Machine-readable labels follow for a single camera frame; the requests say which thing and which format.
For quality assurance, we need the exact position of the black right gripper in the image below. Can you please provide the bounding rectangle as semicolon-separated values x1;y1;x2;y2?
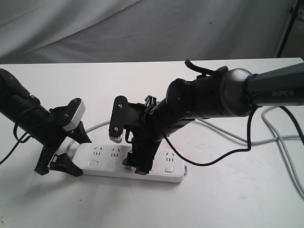
123;96;165;175

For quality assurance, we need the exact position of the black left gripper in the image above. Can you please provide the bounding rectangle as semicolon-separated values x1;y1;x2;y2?
33;104;92;177

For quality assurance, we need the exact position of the white five-outlet power strip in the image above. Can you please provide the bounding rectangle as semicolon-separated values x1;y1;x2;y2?
72;143;188;183

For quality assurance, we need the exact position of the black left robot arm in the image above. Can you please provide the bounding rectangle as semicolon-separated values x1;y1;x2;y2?
0;69;91;177

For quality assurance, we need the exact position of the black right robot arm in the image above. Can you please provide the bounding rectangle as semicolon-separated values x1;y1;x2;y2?
123;60;304;175

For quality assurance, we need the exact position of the grey backdrop cloth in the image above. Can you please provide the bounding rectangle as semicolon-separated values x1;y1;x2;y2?
0;0;295;64

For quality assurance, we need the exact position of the black tripod stand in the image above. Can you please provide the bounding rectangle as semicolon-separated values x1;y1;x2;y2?
276;0;301;58

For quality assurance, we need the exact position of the grey power cable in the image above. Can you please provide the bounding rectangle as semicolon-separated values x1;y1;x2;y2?
65;105;304;198

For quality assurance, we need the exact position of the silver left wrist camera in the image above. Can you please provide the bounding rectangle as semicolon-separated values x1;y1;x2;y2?
62;98;86;132

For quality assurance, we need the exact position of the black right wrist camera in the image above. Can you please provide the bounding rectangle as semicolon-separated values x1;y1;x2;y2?
109;95;129;143

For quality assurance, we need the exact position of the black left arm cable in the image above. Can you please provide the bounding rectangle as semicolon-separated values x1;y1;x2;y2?
0;95;48;164

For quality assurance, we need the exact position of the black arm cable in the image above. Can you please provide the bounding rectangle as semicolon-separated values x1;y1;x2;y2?
0;95;48;164
137;60;304;167

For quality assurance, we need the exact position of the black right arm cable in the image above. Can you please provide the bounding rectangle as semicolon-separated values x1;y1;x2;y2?
137;60;304;167

